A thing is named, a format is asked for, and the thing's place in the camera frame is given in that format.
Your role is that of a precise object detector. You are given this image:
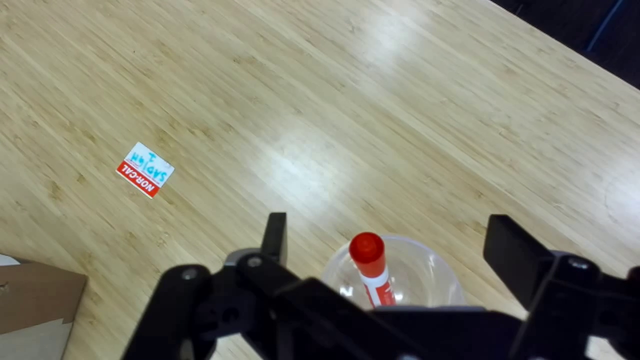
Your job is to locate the clear drinking glass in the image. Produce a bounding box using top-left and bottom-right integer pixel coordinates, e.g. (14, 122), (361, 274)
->
(320, 233), (468, 313)

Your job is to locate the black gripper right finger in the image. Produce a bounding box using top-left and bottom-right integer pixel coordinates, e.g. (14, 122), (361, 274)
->
(483, 213), (640, 360)

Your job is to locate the open brown cardboard box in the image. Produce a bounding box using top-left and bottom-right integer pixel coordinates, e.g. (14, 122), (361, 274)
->
(0, 252), (91, 360)

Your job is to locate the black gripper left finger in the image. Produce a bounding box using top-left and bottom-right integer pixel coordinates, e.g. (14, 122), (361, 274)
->
(122, 213), (367, 360)

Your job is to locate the small blue red packet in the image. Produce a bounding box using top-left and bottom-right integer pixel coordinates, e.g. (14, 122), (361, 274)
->
(115, 141), (179, 201)

